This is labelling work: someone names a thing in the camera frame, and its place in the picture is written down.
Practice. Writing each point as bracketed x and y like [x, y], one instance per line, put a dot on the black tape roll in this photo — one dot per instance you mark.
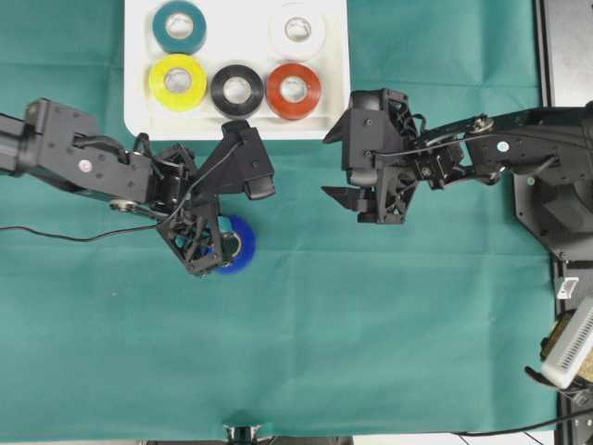
[237, 91]

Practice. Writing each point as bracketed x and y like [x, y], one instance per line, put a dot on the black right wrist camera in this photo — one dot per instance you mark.
[367, 128]

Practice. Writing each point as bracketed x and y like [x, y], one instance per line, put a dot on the white plastic case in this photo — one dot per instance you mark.
[238, 33]

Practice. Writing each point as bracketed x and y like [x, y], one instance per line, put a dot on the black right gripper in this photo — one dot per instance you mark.
[416, 155]

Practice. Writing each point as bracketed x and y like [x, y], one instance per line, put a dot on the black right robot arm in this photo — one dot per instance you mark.
[549, 152]

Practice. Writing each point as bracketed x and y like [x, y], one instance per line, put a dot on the black aluminium frame rail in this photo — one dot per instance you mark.
[565, 61]

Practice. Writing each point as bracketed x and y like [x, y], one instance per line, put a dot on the green tape roll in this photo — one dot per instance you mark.
[179, 27]

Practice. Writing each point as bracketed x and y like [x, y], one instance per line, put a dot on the white tape roll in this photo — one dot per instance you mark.
[297, 31]

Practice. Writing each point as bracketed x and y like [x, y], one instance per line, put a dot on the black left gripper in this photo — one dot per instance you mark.
[187, 219]

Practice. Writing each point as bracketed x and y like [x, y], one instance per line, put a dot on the red tape roll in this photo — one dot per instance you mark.
[293, 91]

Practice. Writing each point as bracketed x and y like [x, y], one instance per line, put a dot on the white perforated box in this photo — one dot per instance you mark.
[571, 348]

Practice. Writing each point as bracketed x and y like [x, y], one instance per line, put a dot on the yellow tape roll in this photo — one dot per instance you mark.
[178, 82]

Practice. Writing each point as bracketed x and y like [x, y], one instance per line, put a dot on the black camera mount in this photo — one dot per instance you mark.
[243, 435]

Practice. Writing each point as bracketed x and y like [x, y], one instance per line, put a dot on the blue tape roll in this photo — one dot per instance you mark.
[245, 241]

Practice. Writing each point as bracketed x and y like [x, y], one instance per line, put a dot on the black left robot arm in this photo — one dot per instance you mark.
[63, 147]

